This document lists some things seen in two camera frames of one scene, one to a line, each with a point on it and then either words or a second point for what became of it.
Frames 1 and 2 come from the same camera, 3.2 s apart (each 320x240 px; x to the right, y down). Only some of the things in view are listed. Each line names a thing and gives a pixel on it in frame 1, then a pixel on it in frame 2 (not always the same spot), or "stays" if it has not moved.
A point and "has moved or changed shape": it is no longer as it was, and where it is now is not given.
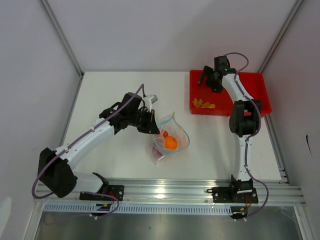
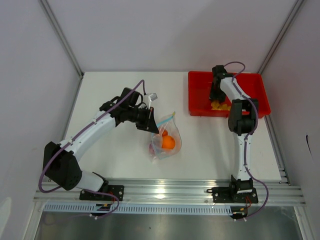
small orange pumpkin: [165, 134] stays
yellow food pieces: [198, 103] -> [216, 105]
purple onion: [156, 153] -> [151, 150]
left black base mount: [117, 191] stays
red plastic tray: [255, 84] stays
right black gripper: [206, 71] -> [218, 97]
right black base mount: [234, 194] stays
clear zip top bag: [172, 138] has moved or changed shape
